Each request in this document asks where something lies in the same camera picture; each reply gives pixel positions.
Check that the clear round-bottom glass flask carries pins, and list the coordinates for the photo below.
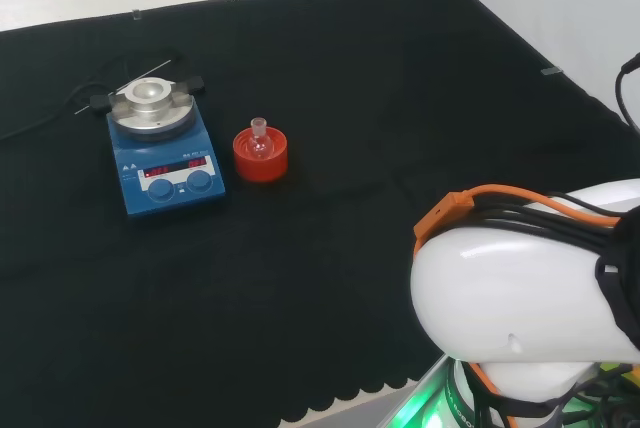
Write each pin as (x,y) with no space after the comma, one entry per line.
(260,145)

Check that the black bench cloth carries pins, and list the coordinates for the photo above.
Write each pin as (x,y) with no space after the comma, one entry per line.
(320,273)

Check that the blue-base heater with steel top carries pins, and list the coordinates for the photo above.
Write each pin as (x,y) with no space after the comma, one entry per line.
(170,188)

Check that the thin steel probe rod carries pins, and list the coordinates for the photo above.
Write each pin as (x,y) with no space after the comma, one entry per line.
(150,70)

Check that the clear cloth clip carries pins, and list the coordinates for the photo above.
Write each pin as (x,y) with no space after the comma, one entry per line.
(549,71)
(136,14)

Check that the grey metal base plate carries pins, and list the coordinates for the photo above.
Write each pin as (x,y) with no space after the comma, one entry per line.
(400,400)

